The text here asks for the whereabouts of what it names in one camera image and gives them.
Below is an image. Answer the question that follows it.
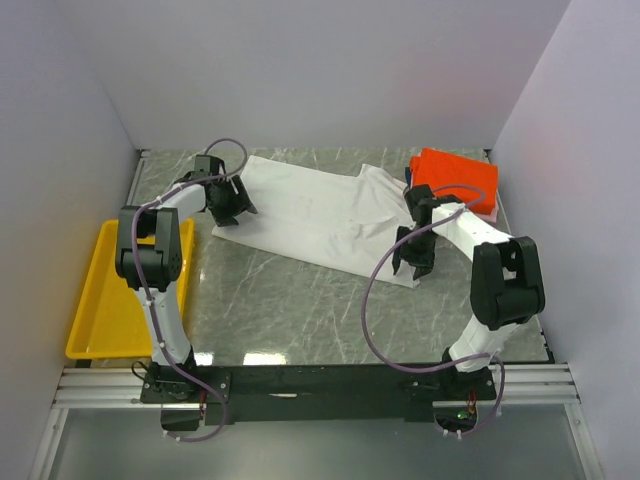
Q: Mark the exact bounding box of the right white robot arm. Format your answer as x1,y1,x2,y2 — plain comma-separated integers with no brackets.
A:
392,185,545,399

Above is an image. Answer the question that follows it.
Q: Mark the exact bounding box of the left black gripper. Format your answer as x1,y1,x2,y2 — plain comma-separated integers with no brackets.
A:
209,175,257,227

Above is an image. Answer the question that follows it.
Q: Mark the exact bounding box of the folded blue t shirt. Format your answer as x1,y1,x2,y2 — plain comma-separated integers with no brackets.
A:
404,167,412,188

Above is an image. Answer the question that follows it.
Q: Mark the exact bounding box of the folded orange t shirt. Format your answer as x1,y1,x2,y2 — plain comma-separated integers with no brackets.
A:
408,148,499,214

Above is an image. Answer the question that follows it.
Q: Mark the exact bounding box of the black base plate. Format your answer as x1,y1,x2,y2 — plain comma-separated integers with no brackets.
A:
140,364,497,431

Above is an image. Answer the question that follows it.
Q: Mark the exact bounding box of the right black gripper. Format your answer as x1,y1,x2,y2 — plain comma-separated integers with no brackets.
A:
391,226,439,280

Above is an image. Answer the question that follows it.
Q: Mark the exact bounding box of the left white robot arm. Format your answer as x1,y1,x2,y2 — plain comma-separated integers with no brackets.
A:
115,154,257,402

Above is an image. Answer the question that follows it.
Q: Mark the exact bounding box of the aluminium frame rail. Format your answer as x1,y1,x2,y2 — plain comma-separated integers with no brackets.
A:
29,364,605,479

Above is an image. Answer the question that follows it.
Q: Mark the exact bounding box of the yellow plastic tray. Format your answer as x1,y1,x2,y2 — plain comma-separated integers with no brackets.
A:
64,217,197,360

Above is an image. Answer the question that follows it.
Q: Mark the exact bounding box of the folded pink t shirt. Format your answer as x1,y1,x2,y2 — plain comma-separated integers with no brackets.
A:
475,198,500,224

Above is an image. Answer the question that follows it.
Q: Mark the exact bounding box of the white t shirt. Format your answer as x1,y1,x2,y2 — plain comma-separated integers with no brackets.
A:
212,156,418,288

